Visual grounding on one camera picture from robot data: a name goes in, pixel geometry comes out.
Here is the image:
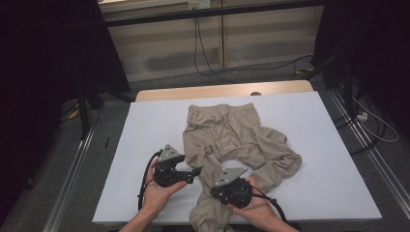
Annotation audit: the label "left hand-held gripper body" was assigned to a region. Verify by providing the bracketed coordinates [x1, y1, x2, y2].
[153, 144, 194, 189]

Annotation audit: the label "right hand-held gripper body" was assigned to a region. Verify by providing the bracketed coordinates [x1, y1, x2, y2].
[209, 166, 254, 209]

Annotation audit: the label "beige pants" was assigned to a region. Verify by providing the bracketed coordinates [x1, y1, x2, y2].
[182, 102, 303, 232]

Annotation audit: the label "person's left hand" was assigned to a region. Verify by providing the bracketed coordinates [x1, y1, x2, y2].
[143, 158, 189, 216]

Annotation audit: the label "person's right hand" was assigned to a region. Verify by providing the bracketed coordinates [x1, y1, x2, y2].
[226, 176, 276, 224]

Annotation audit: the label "light wooden table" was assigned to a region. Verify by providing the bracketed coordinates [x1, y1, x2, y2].
[134, 79, 314, 102]

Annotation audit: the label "black metal stand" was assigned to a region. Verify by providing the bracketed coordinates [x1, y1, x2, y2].
[76, 81, 136, 140]
[301, 51, 357, 112]

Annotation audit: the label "white table board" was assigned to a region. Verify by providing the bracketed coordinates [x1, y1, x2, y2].
[92, 91, 383, 225]

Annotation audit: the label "beige wooden cabinet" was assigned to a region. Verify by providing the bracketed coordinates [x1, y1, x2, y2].
[98, 0, 324, 83]

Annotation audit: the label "black horizontal bar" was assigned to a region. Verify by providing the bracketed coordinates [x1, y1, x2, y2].
[103, 0, 325, 28]

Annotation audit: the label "black curtain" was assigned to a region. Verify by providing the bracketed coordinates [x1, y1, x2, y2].
[0, 0, 132, 217]
[311, 0, 410, 138]

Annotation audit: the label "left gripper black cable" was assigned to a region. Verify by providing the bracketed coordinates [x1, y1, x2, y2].
[137, 149, 162, 213]

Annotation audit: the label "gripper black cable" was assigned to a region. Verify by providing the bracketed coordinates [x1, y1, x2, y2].
[137, 149, 162, 213]
[250, 192, 288, 224]

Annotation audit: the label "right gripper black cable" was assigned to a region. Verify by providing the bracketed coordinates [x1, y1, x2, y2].
[250, 192, 288, 224]

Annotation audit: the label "long black hanging cable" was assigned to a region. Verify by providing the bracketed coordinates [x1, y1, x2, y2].
[192, 16, 314, 84]

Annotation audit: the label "aluminium floor rail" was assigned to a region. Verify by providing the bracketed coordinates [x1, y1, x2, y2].
[42, 124, 100, 232]
[327, 88, 410, 212]

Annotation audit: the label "black floor cable bundle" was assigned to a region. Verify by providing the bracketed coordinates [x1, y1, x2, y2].
[333, 105, 388, 157]

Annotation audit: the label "white wall socket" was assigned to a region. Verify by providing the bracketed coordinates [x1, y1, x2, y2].
[188, 0, 212, 10]

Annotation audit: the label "white floor cable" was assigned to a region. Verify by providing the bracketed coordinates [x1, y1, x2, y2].
[352, 96, 400, 144]

